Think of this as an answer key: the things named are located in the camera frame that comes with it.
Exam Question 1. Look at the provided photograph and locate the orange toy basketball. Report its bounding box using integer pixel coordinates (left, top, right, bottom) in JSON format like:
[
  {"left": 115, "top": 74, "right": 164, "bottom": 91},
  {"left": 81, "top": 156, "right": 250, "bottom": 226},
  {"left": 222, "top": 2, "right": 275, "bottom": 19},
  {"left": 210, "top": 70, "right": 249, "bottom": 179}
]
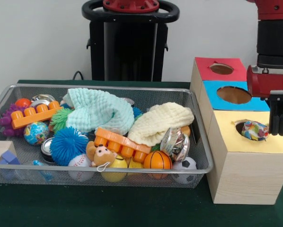
[{"left": 143, "top": 150, "right": 173, "bottom": 170}]

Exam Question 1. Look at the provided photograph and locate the crushed silver foil can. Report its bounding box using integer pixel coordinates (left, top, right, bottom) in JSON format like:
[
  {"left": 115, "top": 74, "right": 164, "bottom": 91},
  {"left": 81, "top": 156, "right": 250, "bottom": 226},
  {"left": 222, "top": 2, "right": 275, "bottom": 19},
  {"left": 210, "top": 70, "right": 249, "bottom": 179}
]
[{"left": 160, "top": 127, "right": 191, "bottom": 163}]

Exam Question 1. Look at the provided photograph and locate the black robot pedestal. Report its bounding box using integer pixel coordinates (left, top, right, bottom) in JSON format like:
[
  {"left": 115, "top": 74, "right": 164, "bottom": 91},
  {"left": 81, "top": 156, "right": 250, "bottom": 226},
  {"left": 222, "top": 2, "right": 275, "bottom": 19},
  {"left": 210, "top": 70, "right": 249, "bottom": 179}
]
[{"left": 81, "top": 0, "right": 180, "bottom": 82}]

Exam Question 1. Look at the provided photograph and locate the orange toy building brick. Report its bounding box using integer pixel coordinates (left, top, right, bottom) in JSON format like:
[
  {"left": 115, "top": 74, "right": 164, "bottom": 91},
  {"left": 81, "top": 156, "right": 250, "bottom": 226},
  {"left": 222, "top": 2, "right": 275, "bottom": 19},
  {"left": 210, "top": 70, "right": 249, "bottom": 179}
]
[
  {"left": 94, "top": 127, "right": 152, "bottom": 164},
  {"left": 10, "top": 100, "right": 63, "bottom": 130}
]

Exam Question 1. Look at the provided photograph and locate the toy soccer ball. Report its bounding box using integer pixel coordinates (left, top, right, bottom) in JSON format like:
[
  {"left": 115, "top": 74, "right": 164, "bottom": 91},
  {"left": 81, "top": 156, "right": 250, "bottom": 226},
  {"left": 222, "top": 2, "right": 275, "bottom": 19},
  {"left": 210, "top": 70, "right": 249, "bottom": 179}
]
[{"left": 172, "top": 157, "right": 198, "bottom": 185}]

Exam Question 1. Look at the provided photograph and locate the colourful confetti paper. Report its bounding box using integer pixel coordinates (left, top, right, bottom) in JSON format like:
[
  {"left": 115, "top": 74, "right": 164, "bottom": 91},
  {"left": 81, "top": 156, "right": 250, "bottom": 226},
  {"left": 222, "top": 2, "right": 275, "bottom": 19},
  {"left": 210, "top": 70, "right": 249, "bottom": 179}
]
[{"left": 240, "top": 120, "right": 270, "bottom": 141}]

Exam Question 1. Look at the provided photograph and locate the cream knitted cloth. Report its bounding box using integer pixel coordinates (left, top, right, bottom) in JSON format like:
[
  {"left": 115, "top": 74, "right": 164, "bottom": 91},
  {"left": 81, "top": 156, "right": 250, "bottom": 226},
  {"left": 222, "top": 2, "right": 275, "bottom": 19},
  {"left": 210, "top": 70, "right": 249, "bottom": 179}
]
[{"left": 127, "top": 102, "right": 195, "bottom": 147}]

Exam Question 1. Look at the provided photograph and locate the dark green table cloth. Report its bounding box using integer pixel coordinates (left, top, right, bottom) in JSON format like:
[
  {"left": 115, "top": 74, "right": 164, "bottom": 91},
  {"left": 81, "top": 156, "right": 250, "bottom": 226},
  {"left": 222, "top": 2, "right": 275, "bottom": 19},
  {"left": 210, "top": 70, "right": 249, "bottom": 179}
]
[{"left": 0, "top": 79, "right": 283, "bottom": 227}]

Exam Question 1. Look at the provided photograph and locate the black cable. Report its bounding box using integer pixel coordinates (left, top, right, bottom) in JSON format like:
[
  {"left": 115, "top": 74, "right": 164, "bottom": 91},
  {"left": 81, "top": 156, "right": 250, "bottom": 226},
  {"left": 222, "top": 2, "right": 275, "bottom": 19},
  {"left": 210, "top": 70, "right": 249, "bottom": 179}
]
[{"left": 72, "top": 70, "right": 85, "bottom": 81}]

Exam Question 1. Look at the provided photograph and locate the wooden box with three holes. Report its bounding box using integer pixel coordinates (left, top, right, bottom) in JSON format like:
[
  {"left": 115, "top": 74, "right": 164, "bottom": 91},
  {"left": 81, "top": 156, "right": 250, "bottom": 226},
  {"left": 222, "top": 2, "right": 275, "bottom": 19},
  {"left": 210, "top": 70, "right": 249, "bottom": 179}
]
[{"left": 190, "top": 56, "right": 283, "bottom": 205}]

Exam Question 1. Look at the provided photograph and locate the light blue knitted cloth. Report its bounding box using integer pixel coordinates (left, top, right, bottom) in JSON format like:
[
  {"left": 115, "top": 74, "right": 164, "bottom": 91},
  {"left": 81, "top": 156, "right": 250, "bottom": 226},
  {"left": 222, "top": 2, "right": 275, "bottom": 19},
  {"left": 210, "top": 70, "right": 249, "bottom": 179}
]
[{"left": 62, "top": 87, "right": 135, "bottom": 135}]

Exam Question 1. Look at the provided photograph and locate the brown plush monkey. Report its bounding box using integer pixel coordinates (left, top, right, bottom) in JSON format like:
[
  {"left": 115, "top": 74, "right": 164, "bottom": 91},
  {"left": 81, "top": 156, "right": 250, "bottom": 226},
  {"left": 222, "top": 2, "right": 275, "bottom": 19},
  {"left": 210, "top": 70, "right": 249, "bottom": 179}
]
[{"left": 85, "top": 141, "right": 118, "bottom": 175}]

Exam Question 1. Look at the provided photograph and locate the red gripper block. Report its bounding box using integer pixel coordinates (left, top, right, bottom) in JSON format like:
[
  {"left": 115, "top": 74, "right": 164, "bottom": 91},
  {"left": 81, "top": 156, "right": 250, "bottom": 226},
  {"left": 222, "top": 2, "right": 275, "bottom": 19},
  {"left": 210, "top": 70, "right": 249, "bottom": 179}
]
[{"left": 247, "top": 65, "right": 283, "bottom": 137}]

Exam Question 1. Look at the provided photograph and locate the large blue spiky ball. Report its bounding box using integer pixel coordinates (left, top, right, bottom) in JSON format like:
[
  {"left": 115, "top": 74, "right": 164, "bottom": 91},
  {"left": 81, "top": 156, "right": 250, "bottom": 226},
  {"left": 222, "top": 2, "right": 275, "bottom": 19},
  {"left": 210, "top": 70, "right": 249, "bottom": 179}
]
[{"left": 49, "top": 126, "right": 89, "bottom": 166}]

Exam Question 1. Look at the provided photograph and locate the shallow metal mesh bin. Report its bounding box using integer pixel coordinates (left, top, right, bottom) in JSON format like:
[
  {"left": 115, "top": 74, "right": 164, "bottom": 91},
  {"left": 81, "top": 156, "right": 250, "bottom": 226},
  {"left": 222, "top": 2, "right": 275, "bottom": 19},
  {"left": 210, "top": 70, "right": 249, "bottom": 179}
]
[{"left": 0, "top": 83, "right": 214, "bottom": 189}]

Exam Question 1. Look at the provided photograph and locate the small globe ball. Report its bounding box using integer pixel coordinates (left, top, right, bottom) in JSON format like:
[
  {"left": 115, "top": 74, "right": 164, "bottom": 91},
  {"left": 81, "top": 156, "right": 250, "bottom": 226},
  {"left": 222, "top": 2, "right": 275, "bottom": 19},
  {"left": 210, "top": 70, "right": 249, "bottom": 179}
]
[{"left": 23, "top": 122, "right": 50, "bottom": 146}]

